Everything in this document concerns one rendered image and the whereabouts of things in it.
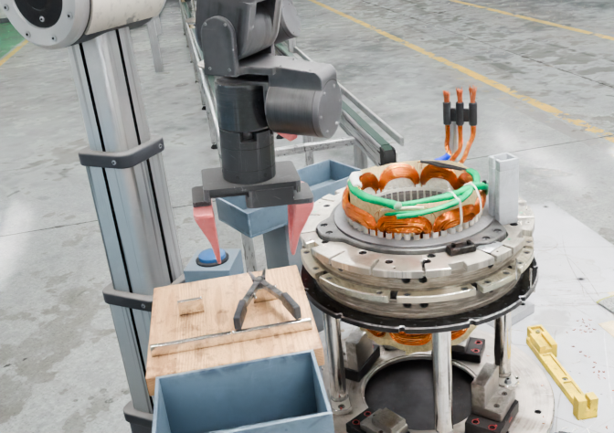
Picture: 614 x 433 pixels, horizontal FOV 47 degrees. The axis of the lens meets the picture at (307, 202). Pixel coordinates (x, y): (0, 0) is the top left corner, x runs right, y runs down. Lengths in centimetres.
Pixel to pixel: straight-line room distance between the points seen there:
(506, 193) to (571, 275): 59
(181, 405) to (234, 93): 33
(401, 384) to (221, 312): 42
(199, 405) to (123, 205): 48
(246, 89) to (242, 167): 8
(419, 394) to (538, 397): 18
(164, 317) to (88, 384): 189
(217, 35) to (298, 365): 35
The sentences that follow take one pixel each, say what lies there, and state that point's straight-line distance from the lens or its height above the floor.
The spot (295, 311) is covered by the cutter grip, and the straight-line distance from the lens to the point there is 78.
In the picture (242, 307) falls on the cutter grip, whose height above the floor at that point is 109.
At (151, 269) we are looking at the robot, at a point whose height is 97.
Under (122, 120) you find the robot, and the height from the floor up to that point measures 123.
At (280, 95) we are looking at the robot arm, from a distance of 68.
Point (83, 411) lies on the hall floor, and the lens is 262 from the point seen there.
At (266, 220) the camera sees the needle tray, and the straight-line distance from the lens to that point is 114.
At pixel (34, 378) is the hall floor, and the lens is 288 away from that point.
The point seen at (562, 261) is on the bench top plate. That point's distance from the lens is 154.
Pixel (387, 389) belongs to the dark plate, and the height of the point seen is 78.
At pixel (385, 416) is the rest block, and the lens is 103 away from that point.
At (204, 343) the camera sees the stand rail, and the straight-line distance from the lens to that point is 79.
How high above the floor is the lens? 149
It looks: 22 degrees down
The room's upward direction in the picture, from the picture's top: 6 degrees counter-clockwise
